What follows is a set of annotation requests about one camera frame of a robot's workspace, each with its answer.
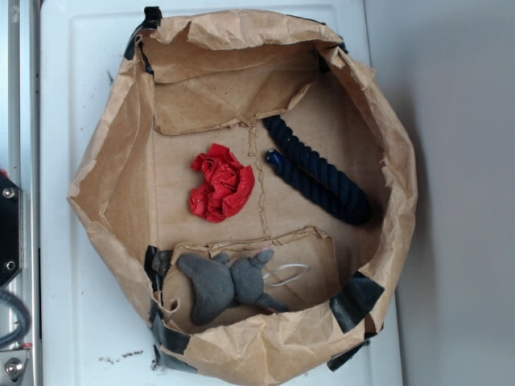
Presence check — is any gray plush bunny toy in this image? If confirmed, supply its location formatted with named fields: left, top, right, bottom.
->
left=177, top=248, right=289, bottom=326

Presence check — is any brown paper bag bin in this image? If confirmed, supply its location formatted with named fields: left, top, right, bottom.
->
left=68, top=7, right=418, bottom=385

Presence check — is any crumpled red paper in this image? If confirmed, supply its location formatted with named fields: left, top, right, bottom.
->
left=189, top=143, right=255, bottom=223

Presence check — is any white tray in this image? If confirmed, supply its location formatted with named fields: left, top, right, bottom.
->
left=39, top=1, right=403, bottom=385

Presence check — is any dark blue twisted rope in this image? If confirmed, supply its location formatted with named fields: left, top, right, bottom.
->
left=262, top=116, right=373, bottom=225

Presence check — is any black metal bracket plate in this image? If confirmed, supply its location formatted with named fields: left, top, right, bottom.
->
left=0, top=169, right=23, bottom=289

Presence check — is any aluminium frame rail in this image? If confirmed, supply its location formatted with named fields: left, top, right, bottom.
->
left=1, top=1, right=43, bottom=385

